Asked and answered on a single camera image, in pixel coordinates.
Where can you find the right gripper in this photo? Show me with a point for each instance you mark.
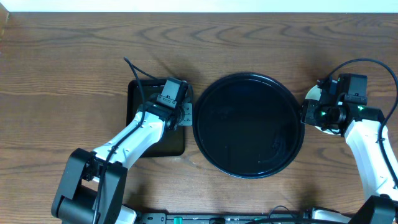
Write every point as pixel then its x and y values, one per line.
pixel 307 115

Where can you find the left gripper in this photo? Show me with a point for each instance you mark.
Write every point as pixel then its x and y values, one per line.
pixel 186 121

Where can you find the light blue plate top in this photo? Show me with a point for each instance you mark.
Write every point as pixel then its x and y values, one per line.
pixel 314 94

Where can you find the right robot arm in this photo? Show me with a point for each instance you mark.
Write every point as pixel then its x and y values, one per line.
pixel 366 135

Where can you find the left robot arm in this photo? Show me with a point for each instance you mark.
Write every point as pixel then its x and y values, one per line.
pixel 92 185

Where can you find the black rectangular tray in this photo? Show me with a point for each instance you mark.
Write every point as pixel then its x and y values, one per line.
pixel 172 143

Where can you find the black round tray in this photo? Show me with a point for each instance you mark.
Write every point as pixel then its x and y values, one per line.
pixel 248 125

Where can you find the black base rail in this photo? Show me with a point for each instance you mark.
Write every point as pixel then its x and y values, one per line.
pixel 162 218

